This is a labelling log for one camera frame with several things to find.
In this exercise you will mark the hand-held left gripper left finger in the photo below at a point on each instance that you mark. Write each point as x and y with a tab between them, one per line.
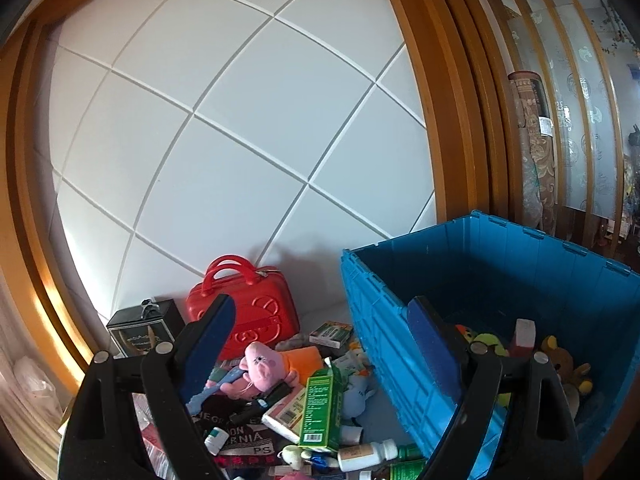
210	350

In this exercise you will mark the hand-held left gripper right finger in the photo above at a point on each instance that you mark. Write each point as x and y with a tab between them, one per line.
430	345

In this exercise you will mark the blue plastic storage bin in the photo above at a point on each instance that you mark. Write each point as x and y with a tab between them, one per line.
385	310

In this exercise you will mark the orange and black toy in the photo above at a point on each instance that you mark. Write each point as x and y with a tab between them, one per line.
464	334

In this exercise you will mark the pink plush orange shirt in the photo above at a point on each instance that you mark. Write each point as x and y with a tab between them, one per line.
262	365

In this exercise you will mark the black gift box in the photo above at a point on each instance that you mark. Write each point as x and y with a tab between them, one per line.
150	325

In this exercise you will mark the red toy suitcase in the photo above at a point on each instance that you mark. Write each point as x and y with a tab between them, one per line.
260	305

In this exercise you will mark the white plush toy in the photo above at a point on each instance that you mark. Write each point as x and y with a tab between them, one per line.
357	362

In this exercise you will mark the black flashlight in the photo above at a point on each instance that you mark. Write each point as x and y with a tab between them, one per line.
270	395

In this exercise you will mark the small white bottle green cap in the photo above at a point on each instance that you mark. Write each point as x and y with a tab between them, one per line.
216	441

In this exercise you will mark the pink and white box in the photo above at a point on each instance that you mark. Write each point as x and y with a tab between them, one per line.
523	335

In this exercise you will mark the black printed cloth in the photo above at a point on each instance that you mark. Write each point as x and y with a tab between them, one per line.
245	440

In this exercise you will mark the white medicine box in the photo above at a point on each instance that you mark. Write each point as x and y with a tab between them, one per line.
285	412

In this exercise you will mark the green and white small box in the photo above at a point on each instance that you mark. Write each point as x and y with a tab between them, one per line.
330	334

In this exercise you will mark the dark green small bottle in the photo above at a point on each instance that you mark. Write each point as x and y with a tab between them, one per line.
410	451

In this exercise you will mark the small white cup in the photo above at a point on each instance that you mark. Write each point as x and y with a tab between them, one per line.
351	434

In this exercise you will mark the green carton box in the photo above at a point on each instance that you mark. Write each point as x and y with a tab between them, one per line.
320	410

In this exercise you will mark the green flat box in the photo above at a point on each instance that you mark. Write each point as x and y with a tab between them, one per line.
407	471

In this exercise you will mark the white plastic bottle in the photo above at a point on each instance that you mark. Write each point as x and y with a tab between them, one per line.
360	455

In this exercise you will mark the brown teddy plush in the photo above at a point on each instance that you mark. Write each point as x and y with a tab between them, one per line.
567	362

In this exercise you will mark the clear plastic bag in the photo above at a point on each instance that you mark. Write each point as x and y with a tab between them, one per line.
30	400

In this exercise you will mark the rolled patterned carpet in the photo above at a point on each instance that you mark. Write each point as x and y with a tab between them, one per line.
537	170

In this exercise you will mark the wooden slat partition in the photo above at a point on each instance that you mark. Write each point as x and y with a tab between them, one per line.
585	110

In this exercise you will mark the wooden wall trim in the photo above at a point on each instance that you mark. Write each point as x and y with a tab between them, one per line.
30	210

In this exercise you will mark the wooden door frame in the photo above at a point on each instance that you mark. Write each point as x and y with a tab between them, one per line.
440	85

